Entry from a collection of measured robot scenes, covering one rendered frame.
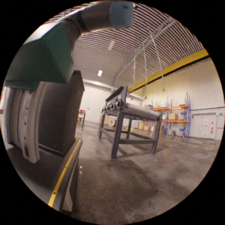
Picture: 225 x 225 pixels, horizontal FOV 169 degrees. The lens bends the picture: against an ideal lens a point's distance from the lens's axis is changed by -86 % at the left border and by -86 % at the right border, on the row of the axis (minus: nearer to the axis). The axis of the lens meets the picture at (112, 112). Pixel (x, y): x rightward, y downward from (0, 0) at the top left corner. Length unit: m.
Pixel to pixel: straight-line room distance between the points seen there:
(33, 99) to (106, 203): 0.72
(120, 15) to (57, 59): 0.19
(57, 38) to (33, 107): 0.27
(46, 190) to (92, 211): 0.37
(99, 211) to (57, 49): 0.72
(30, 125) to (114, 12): 0.45
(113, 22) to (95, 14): 0.06
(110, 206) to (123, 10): 0.88
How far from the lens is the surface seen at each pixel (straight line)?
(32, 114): 0.36
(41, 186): 0.34
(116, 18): 0.25
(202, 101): 9.98
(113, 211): 0.64
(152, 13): 8.00
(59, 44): 0.16
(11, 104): 0.59
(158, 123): 1.70
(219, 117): 9.64
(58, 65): 0.17
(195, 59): 7.92
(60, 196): 0.31
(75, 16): 0.29
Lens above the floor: 0.59
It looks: 7 degrees up
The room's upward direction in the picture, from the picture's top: 10 degrees clockwise
